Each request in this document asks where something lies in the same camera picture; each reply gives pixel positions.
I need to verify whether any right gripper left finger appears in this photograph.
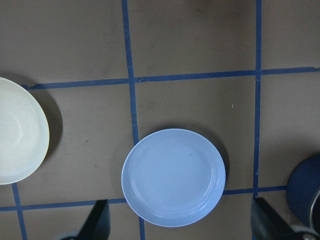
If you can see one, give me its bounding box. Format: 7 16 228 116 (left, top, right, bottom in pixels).
56 200 111 240

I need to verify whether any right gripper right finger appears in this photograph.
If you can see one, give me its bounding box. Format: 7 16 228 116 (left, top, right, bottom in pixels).
250 197 320 240

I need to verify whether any blue plate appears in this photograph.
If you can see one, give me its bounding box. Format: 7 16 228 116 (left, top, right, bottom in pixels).
121 128 227 228

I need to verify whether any white plate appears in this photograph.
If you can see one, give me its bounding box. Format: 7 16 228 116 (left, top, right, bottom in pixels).
0 78 50 185

